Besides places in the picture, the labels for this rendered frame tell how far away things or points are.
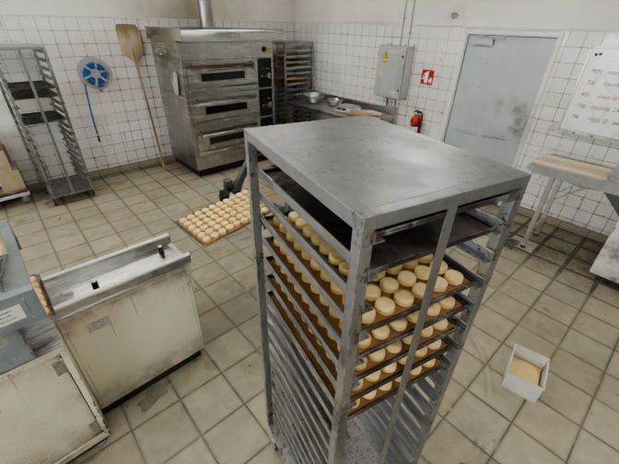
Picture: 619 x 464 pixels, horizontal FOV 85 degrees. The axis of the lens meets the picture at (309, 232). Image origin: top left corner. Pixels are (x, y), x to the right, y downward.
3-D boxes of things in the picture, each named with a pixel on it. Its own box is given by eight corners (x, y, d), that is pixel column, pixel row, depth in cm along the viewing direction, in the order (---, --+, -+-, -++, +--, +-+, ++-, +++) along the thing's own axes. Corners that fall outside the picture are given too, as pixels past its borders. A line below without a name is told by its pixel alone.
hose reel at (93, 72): (126, 135, 523) (105, 55, 465) (130, 137, 513) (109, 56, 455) (97, 140, 500) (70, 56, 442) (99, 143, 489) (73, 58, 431)
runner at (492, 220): (350, 156, 131) (351, 148, 130) (356, 155, 132) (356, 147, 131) (495, 235, 84) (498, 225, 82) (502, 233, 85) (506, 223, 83)
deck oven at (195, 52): (204, 183, 510) (180, 29, 403) (171, 161, 585) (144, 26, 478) (285, 161, 599) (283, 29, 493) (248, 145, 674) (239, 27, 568)
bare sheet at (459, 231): (261, 174, 113) (261, 169, 112) (358, 157, 130) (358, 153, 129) (368, 276, 69) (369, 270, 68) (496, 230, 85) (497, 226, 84)
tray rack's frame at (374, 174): (265, 432, 199) (239, 129, 105) (338, 394, 221) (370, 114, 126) (318, 562, 152) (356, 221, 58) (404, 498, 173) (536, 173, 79)
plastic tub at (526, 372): (535, 404, 222) (544, 390, 213) (498, 386, 233) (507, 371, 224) (541, 373, 242) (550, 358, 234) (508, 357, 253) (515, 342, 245)
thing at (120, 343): (104, 419, 208) (47, 315, 160) (88, 381, 228) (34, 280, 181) (207, 354, 249) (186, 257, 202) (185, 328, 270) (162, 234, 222)
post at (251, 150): (266, 423, 196) (243, 128, 106) (272, 421, 197) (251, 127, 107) (269, 428, 194) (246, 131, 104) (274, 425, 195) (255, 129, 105)
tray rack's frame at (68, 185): (41, 190, 469) (-22, 43, 375) (83, 179, 500) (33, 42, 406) (53, 205, 431) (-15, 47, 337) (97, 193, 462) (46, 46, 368)
